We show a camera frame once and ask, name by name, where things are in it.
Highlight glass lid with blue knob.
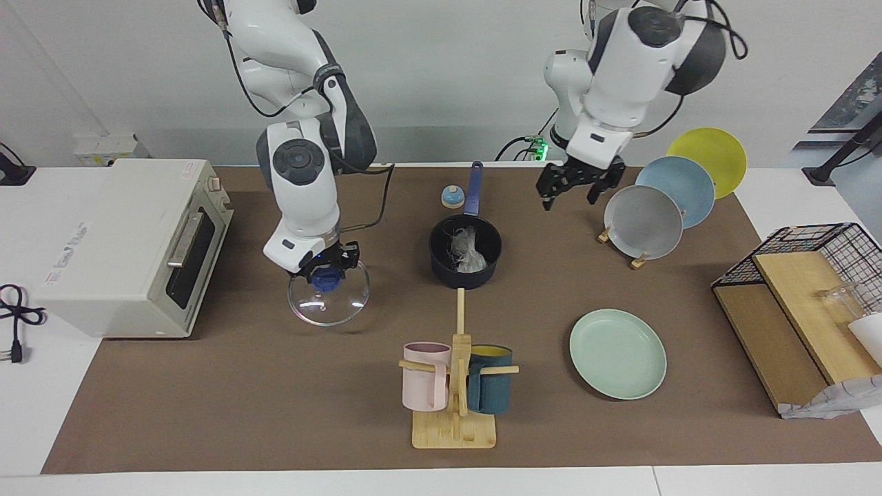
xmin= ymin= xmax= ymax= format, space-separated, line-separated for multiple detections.
xmin=287 ymin=260 xmax=371 ymax=327

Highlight translucent white vermicelli bundle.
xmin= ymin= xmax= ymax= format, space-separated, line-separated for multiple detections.
xmin=448 ymin=226 xmax=489 ymax=271

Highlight grey plate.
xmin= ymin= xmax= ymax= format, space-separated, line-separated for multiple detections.
xmin=604 ymin=185 xmax=684 ymax=260

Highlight wooden plate rack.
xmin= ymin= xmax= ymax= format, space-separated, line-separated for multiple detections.
xmin=598 ymin=225 xmax=650 ymax=269

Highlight light blue plate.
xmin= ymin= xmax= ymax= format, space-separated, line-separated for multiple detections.
xmin=635 ymin=156 xmax=716 ymax=229

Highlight yellow plate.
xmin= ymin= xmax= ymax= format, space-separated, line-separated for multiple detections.
xmin=666 ymin=127 xmax=748 ymax=200

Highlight light green plate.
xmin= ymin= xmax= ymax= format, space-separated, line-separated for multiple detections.
xmin=569 ymin=309 xmax=668 ymax=400

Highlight brown table mat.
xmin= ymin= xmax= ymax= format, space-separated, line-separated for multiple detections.
xmin=41 ymin=165 xmax=882 ymax=475

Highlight pink mug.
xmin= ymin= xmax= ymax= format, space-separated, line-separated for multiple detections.
xmin=402 ymin=342 xmax=453 ymax=413

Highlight teal mug with yellow inside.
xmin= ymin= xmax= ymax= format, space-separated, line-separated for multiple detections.
xmin=466 ymin=344 xmax=513 ymax=415

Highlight white toaster oven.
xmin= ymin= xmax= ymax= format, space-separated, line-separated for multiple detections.
xmin=31 ymin=159 xmax=235 ymax=339

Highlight wooden mug tree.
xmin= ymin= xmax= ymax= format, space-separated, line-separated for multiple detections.
xmin=398 ymin=288 xmax=520 ymax=450

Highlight light bamboo board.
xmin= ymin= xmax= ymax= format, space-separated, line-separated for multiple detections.
xmin=752 ymin=251 xmax=882 ymax=385

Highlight clear glass cup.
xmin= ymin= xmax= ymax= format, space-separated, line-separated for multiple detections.
xmin=817 ymin=282 xmax=868 ymax=319

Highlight white cup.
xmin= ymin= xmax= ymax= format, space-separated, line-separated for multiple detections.
xmin=848 ymin=313 xmax=882 ymax=367

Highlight black desk clamp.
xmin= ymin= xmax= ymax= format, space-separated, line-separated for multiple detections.
xmin=0 ymin=141 xmax=37 ymax=187

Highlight dark blue pot with handle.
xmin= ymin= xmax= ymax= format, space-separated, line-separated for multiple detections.
xmin=429 ymin=161 xmax=503 ymax=289

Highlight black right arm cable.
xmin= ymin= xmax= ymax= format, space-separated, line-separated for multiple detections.
xmin=198 ymin=0 xmax=395 ymax=231

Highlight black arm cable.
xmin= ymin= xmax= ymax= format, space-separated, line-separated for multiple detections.
xmin=198 ymin=0 xmax=395 ymax=231
xmin=679 ymin=0 xmax=749 ymax=61

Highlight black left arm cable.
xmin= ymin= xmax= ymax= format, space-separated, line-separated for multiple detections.
xmin=679 ymin=0 xmax=749 ymax=61

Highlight black wire basket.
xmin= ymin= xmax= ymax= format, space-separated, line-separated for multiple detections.
xmin=711 ymin=223 xmax=882 ymax=319

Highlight wire basket wooden shelf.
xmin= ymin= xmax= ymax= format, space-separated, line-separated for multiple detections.
xmin=713 ymin=284 xmax=828 ymax=415

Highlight white wall socket strip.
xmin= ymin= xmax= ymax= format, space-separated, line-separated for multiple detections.
xmin=74 ymin=134 xmax=139 ymax=167

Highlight black power cable with plug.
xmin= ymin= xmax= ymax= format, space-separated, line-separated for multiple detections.
xmin=0 ymin=284 xmax=46 ymax=364

